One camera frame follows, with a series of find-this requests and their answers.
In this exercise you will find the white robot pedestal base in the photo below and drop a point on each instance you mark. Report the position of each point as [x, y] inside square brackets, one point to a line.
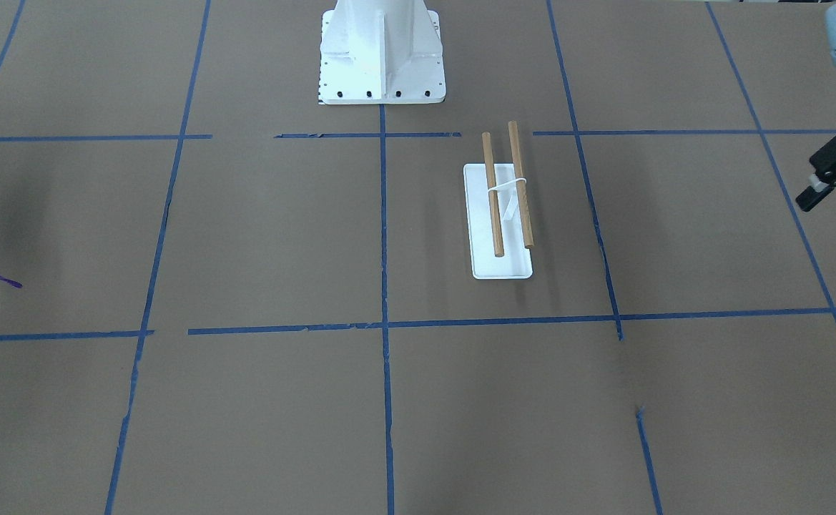
[381, 52]

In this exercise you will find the white wooden towel rack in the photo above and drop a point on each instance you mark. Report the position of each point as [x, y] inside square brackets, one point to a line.
[500, 234]

